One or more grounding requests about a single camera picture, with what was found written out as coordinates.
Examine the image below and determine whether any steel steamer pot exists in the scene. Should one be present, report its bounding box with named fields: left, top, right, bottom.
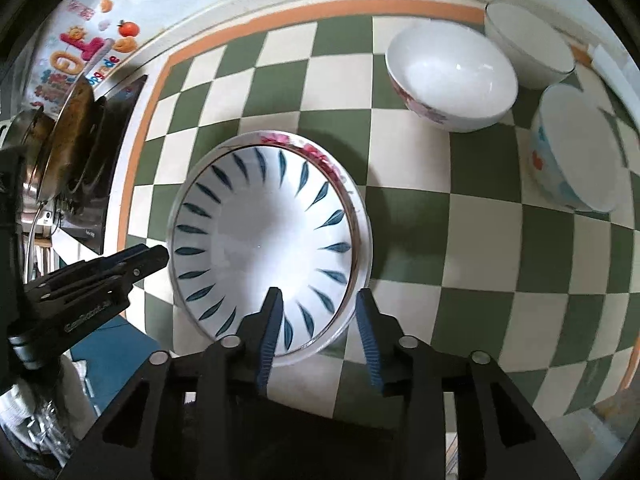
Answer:
left=0, top=105, right=56, bottom=201

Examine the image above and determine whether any black glass stove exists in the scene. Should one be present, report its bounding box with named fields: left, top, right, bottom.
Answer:
left=47, top=74, right=150, bottom=256

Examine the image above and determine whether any blue and red print bowl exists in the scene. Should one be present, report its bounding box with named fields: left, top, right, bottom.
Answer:
left=529, top=83, right=632, bottom=214

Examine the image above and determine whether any green checkered table mat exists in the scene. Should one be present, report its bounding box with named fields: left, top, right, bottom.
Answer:
left=117, top=0, right=640, bottom=421

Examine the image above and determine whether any colourful wall sticker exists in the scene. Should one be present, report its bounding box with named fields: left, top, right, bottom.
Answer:
left=30, top=0, right=141, bottom=106

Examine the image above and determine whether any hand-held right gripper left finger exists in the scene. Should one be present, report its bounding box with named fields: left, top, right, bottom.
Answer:
left=56, top=287, right=285, bottom=480

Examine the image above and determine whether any blue leaf pattern plate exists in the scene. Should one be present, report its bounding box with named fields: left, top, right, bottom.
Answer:
left=167, top=144, right=357, bottom=356

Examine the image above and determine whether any red floral white bowl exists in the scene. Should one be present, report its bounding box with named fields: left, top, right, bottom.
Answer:
left=385, top=24, right=519, bottom=134

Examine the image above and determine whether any thin dark rim white bowl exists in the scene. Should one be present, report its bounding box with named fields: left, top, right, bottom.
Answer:
left=484, top=1, right=577, bottom=91

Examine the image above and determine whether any blue kitchen cabinet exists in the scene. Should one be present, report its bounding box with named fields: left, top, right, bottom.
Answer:
left=70, top=310, right=174, bottom=377

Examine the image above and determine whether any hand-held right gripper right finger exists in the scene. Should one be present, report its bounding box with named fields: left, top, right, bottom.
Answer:
left=355, top=287, right=582, bottom=480

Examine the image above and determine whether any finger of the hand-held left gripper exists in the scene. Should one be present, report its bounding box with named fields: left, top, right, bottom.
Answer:
left=39, top=243, right=152, bottom=292
left=49, top=245, right=171, bottom=312

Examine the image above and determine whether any white towel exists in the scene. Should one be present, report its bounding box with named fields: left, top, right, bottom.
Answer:
left=60, top=355, right=98, bottom=441

